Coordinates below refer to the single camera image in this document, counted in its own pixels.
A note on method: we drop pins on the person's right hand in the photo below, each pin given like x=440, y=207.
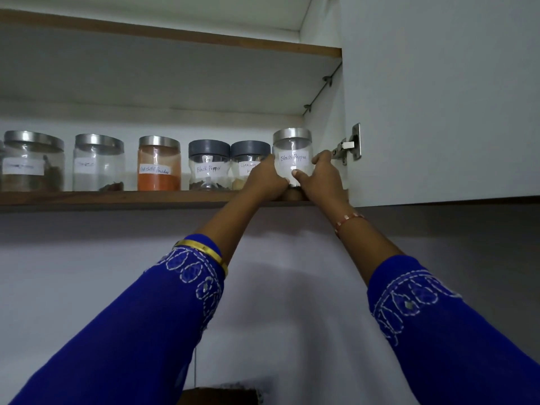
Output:
x=322, y=183

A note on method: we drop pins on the person's left hand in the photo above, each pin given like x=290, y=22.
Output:
x=266, y=181

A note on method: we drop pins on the garam masala jar grey lid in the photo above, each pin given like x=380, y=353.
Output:
x=249, y=153

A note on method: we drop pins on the black pepper jar steel lid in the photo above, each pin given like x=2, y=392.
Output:
x=292, y=141

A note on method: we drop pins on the black pepper jar grey lid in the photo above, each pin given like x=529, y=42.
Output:
x=209, y=164

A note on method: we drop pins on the red chilli powder jar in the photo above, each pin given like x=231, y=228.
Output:
x=159, y=164

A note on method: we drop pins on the brown wooden cabinet door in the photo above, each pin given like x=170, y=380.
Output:
x=443, y=101

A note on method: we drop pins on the brown wooden cabinet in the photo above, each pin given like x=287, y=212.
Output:
x=168, y=67

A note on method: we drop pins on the steel-lid brown pods spice jar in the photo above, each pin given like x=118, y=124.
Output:
x=31, y=164

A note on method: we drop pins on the person's right forearm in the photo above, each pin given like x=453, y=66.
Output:
x=371, y=248

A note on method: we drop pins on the person's left forearm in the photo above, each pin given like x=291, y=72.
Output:
x=232, y=231

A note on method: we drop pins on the metal cabinet door hinge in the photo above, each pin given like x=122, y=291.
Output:
x=348, y=145

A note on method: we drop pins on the white cabinet shelf board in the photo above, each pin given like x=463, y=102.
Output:
x=147, y=67

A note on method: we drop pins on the gold bangle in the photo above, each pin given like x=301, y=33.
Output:
x=202, y=248

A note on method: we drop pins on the dark brown wall panel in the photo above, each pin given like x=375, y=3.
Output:
x=219, y=396

